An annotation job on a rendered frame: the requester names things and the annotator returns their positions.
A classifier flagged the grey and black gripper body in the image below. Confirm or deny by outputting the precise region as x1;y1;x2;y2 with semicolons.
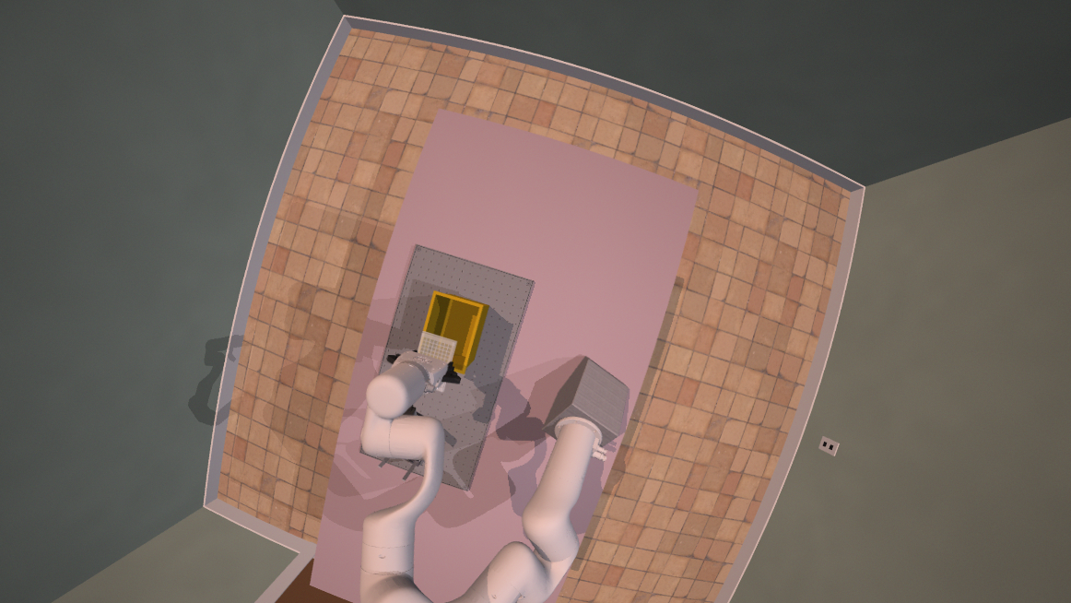
392;351;448;390

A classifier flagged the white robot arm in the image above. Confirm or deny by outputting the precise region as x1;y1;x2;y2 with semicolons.
359;361;607;603

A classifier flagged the orange-yellow box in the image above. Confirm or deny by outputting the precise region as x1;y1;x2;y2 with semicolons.
423;291;489;374

